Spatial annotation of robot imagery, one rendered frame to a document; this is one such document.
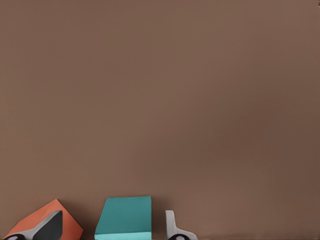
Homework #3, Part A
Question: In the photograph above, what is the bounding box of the orange cube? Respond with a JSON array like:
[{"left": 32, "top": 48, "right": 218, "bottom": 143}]
[{"left": 2, "top": 198, "right": 84, "bottom": 240}]

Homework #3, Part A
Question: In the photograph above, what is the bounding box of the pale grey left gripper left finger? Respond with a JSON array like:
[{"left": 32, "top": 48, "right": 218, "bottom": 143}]
[{"left": 1, "top": 210, "right": 64, "bottom": 240}]

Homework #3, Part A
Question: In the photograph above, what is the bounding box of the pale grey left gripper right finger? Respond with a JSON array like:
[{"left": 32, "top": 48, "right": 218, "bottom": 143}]
[{"left": 165, "top": 209, "right": 198, "bottom": 240}]

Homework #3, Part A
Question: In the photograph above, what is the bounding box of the blue cube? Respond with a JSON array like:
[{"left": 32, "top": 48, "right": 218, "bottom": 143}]
[{"left": 94, "top": 196, "right": 153, "bottom": 240}]

